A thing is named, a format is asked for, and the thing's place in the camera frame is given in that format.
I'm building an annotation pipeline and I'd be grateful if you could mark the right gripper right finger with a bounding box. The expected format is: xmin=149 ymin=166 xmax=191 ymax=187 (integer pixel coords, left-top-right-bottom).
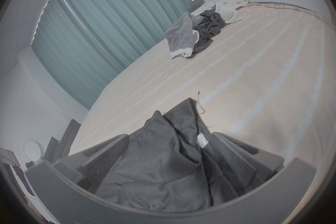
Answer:
xmin=212 ymin=132 xmax=285 ymax=195

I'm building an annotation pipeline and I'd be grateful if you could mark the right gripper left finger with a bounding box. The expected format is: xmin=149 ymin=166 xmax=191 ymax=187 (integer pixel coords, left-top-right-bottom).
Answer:
xmin=52 ymin=134 xmax=130 ymax=194

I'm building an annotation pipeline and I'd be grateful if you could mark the black garment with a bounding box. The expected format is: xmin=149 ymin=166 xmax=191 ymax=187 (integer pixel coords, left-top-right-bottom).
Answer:
xmin=93 ymin=91 xmax=259 ymax=212

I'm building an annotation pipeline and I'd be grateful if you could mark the bed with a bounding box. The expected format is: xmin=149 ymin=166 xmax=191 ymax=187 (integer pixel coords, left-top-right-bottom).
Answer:
xmin=69 ymin=0 xmax=332 ymax=184

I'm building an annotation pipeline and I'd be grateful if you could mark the pile of clothes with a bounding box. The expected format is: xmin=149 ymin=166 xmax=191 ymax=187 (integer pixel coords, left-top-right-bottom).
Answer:
xmin=164 ymin=5 xmax=243 ymax=61

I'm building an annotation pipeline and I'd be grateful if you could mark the black chest of drawers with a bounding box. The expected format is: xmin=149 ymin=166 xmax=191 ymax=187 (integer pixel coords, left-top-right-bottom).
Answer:
xmin=60 ymin=119 xmax=81 ymax=159

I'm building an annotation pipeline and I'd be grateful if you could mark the black dressing table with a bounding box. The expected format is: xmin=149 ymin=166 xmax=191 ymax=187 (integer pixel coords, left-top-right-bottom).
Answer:
xmin=43 ymin=136 xmax=61 ymax=162

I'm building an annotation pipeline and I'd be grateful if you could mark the blue-green curtain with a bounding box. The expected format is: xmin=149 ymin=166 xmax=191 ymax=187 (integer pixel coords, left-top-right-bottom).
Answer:
xmin=56 ymin=0 xmax=196 ymax=71
xmin=31 ymin=0 xmax=124 ymax=110

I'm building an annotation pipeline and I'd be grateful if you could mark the white printed pillow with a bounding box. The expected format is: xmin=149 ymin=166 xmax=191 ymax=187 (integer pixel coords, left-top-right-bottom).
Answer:
xmin=205 ymin=0 xmax=250 ymax=9

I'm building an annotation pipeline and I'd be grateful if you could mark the grey bedside table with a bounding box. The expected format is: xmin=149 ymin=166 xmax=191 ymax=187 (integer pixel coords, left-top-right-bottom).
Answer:
xmin=188 ymin=0 xmax=203 ymax=13

